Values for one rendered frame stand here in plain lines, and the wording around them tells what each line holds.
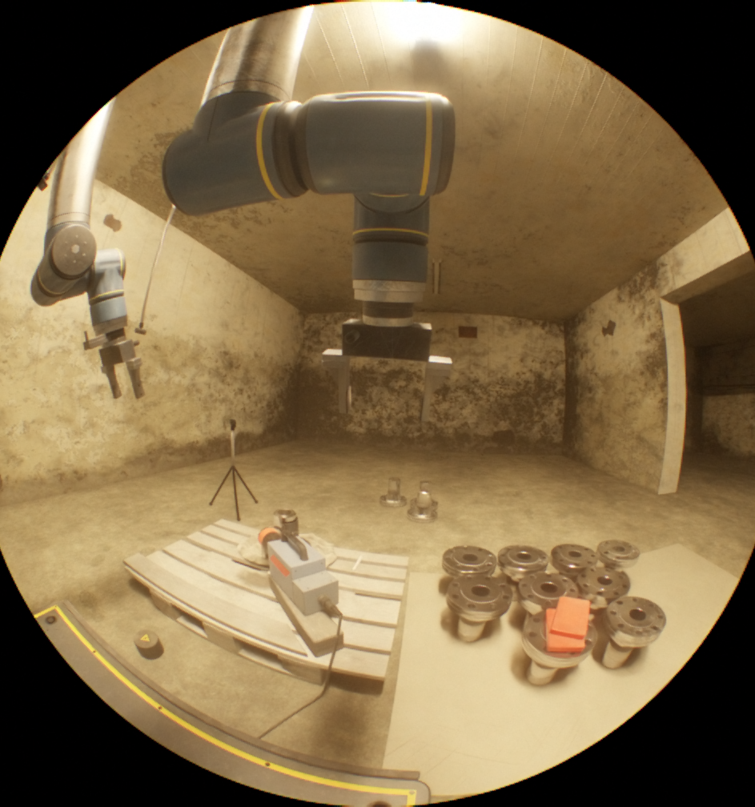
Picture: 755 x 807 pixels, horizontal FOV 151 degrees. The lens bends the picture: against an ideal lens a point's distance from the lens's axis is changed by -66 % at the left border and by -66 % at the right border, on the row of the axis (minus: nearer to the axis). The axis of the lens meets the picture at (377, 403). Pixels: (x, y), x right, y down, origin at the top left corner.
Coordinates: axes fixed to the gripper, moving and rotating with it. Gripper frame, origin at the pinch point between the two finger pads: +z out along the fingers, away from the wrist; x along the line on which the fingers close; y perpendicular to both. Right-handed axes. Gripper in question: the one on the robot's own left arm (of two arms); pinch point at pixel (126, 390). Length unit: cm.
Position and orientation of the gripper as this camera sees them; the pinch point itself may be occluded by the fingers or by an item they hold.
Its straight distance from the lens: 88.9
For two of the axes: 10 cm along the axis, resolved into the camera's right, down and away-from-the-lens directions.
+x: -9.9, -0.1, 1.5
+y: 1.4, -4.1, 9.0
